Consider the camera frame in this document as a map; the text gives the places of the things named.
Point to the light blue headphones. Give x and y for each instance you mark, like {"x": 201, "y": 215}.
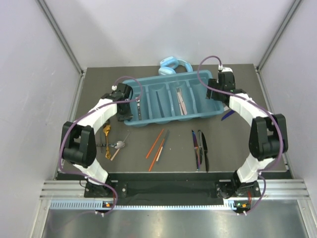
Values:
{"x": 168, "y": 65}

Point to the iridescent knife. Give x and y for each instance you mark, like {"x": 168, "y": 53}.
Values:
{"x": 196, "y": 149}

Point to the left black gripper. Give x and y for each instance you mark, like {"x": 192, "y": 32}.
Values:
{"x": 127, "y": 116}

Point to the dark chopstick in tray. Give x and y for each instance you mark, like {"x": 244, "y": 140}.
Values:
{"x": 159, "y": 105}

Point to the black knife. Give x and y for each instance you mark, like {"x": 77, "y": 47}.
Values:
{"x": 205, "y": 151}

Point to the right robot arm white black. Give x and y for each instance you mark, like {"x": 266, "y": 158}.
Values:
{"x": 268, "y": 134}

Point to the gold spoon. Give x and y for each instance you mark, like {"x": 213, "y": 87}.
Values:
{"x": 106, "y": 130}

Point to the pink knife in tray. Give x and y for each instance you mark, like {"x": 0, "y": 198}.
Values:
{"x": 182, "y": 106}

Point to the silver spoon patterned handle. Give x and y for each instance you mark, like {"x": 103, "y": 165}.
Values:
{"x": 114, "y": 144}

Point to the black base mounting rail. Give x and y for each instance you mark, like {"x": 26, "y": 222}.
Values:
{"x": 166, "y": 189}

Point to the patterned fork in tray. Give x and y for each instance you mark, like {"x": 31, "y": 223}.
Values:
{"x": 139, "y": 110}

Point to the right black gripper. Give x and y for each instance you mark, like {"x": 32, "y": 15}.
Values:
{"x": 213, "y": 96}

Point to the blue plastic cutlery tray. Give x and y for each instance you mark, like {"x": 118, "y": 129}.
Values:
{"x": 194, "y": 95}

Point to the black spoon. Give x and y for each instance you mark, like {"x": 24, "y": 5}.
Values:
{"x": 103, "y": 137}

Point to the orange chopstick lower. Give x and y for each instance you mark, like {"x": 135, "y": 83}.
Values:
{"x": 156, "y": 155}

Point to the dark blue utensil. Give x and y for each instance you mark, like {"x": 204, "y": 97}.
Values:
{"x": 231, "y": 112}

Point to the silver grey knife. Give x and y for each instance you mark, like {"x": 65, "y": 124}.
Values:
{"x": 200, "y": 147}

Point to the orange chopstick long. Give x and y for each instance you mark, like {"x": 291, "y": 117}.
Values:
{"x": 154, "y": 144}

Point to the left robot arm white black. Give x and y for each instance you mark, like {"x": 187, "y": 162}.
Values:
{"x": 78, "y": 144}

